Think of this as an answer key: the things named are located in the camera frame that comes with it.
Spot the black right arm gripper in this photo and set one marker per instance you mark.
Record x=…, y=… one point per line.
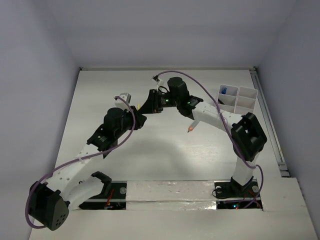
x=152, y=105

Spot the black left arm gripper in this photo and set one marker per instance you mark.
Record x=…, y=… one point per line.
x=138, y=117

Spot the fat orange-tipped crayon pencil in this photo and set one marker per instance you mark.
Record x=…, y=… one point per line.
x=192, y=126

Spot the clear spray bottle blue cap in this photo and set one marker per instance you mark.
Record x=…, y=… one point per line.
x=224, y=90

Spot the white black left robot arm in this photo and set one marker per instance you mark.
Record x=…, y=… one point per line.
x=72, y=183

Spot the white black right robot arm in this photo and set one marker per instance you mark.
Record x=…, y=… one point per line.
x=245, y=131

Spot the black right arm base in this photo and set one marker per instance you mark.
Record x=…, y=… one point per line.
x=229, y=196

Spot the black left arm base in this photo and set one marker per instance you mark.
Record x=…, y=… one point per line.
x=112, y=197

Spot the white divided organizer box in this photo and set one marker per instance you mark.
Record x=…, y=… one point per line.
x=237, y=100

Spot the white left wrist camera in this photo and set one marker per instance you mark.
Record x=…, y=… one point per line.
x=123, y=100

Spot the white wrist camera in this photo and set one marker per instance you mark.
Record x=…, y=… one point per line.
x=123, y=100
x=159, y=82

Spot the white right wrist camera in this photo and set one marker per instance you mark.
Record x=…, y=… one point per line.
x=159, y=82

